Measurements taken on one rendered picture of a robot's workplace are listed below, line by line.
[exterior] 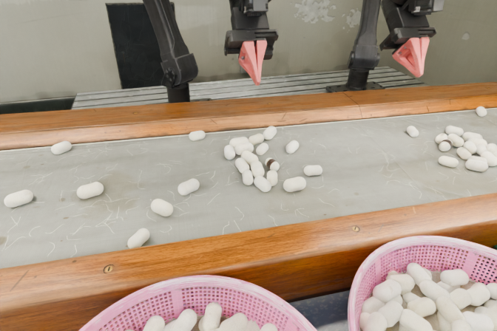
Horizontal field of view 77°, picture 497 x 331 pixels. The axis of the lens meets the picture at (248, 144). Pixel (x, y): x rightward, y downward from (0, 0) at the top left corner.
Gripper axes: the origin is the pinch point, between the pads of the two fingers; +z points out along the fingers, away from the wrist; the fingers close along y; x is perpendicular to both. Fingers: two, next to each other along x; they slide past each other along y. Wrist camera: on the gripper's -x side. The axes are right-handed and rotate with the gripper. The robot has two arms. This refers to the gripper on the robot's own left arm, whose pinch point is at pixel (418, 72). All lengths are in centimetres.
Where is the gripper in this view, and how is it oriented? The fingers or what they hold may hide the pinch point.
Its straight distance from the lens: 78.7
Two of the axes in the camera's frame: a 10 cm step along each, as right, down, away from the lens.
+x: -1.6, 3.1, 9.4
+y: 9.8, -1.0, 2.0
